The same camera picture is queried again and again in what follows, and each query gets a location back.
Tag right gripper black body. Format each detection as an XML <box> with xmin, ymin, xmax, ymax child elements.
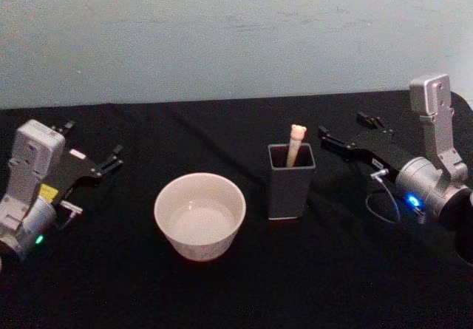
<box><xmin>348</xmin><ymin>129</ymin><xmax>421</xmax><ymax>183</ymax></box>

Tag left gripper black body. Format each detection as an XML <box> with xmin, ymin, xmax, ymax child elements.
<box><xmin>38</xmin><ymin>146</ymin><xmax>103</xmax><ymax>208</ymax></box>

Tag cream bear-topped stick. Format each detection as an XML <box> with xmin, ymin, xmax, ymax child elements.
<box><xmin>285</xmin><ymin>123</ymin><xmax>307</xmax><ymax>169</ymax></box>

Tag dark grey square holder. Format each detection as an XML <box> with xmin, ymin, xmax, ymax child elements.
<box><xmin>267</xmin><ymin>143</ymin><xmax>317</xmax><ymax>221</ymax></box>

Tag white round bowl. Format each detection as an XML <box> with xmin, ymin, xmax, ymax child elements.
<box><xmin>153</xmin><ymin>172</ymin><xmax>248</xmax><ymax>263</ymax></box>

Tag black table cloth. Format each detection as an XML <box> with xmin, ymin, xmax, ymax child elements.
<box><xmin>0</xmin><ymin>89</ymin><xmax>473</xmax><ymax>329</ymax></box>

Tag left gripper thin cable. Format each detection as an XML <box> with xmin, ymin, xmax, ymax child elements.
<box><xmin>55</xmin><ymin>200</ymin><xmax>84</xmax><ymax>231</ymax></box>

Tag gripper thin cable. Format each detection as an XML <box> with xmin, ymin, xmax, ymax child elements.
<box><xmin>55</xmin><ymin>200</ymin><xmax>84</xmax><ymax>231</ymax></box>
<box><xmin>365</xmin><ymin>169</ymin><xmax>403</xmax><ymax>225</ymax></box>

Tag right gripper thin cable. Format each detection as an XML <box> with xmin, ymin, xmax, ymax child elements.
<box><xmin>365</xmin><ymin>169</ymin><xmax>403</xmax><ymax>225</ymax></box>

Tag pale wall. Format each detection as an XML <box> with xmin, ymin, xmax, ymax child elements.
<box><xmin>0</xmin><ymin>0</ymin><xmax>473</xmax><ymax>111</ymax></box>

